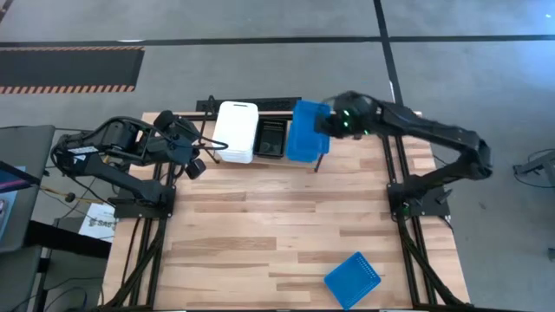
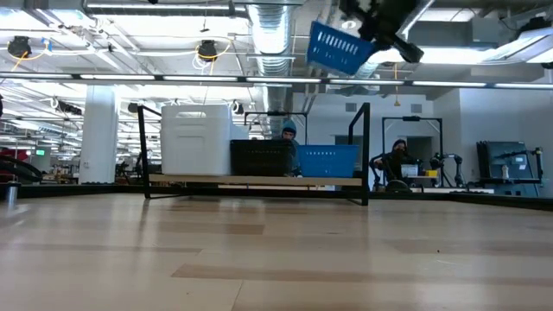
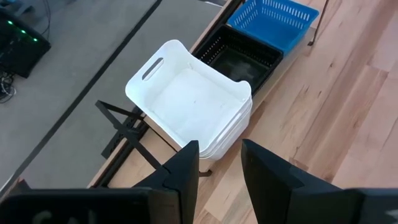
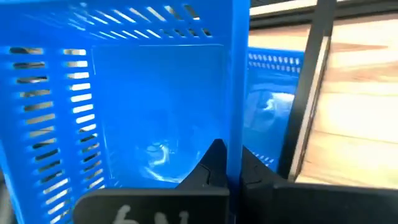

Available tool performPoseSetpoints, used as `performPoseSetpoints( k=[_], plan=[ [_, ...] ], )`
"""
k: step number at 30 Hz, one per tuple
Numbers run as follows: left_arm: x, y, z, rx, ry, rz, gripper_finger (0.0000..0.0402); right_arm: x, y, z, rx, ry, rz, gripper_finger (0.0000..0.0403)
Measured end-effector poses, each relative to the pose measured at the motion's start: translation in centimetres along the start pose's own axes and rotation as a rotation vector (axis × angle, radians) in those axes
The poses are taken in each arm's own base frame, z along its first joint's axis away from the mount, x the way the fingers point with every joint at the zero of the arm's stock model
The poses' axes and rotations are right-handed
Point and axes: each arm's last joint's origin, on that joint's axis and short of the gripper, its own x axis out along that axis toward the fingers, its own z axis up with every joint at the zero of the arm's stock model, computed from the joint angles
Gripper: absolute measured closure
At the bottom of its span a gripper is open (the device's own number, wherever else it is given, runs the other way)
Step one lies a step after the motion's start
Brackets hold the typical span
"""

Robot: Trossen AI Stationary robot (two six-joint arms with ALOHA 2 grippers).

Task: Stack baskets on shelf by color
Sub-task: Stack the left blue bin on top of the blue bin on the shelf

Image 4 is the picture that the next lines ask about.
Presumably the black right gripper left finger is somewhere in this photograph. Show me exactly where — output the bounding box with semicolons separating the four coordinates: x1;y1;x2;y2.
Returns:
73;139;231;224

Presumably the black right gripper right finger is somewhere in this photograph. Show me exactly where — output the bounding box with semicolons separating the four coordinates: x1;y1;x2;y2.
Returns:
240;145;398;224

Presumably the blue plastic basket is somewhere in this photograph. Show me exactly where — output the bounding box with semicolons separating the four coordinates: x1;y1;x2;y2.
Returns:
0;0;251;224
242;46;305;174

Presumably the black metal rig frame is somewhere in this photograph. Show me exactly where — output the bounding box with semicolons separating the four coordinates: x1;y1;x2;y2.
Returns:
250;0;398;29

